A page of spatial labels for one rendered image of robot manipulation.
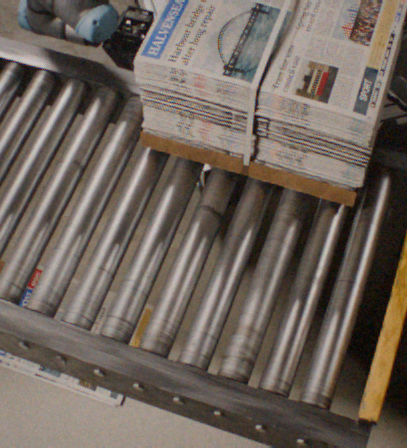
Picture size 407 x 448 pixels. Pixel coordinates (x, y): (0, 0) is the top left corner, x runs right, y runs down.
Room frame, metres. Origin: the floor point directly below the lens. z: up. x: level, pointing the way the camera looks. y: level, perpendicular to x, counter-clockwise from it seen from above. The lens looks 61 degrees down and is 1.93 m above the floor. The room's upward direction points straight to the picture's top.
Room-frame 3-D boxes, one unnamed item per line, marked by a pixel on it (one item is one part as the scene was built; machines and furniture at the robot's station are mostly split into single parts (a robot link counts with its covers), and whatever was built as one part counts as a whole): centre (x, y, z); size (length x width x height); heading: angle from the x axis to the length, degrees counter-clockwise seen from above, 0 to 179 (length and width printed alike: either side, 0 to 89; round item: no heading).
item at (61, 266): (0.69, 0.19, 0.77); 0.47 x 0.05 x 0.05; 160
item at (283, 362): (0.56, -0.17, 0.77); 0.47 x 0.05 x 0.05; 160
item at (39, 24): (1.10, 0.31, 0.81); 0.11 x 0.08 x 0.09; 71
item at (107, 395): (0.75, 0.34, 0.01); 0.37 x 0.28 x 0.01; 70
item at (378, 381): (0.50, -0.31, 0.81); 0.43 x 0.03 x 0.02; 160
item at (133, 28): (1.04, 0.16, 0.81); 0.12 x 0.08 x 0.09; 71
